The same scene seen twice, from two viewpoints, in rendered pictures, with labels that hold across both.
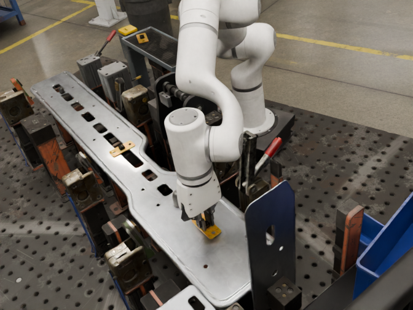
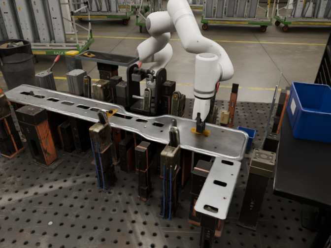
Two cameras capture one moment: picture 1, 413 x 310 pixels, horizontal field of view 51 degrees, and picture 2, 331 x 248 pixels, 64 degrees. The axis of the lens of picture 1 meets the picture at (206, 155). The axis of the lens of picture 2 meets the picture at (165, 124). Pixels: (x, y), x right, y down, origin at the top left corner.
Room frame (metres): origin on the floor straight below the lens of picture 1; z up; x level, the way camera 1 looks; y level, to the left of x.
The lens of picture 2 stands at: (0.04, 0.73, 1.65)
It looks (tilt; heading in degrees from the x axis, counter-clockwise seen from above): 32 degrees down; 324
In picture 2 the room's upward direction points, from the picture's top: straight up
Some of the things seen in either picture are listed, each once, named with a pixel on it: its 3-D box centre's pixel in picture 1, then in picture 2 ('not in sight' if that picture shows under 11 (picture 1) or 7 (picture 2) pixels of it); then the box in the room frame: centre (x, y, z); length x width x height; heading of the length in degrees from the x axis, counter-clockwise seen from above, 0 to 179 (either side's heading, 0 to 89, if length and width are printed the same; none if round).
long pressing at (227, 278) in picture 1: (117, 148); (106, 113); (1.15, 0.29, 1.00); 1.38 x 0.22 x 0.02; 30
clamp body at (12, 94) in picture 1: (26, 130); (3, 126); (1.54, 0.73, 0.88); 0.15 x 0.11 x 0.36; 120
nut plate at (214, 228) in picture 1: (206, 224); (200, 130); (0.73, 0.03, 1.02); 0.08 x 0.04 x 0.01; 31
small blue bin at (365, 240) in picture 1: (362, 236); (244, 138); (0.81, -0.43, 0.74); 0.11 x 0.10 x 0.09; 30
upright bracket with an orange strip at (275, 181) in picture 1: (278, 232); (228, 131); (0.72, -0.15, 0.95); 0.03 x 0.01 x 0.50; 30
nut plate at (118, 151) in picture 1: (121, 147); (110, 111); (1.13, 0.27, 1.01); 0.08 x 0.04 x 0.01; 121
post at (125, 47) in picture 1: (141, 79); (78, 86); (1.72, 0.23, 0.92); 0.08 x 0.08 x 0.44; 30
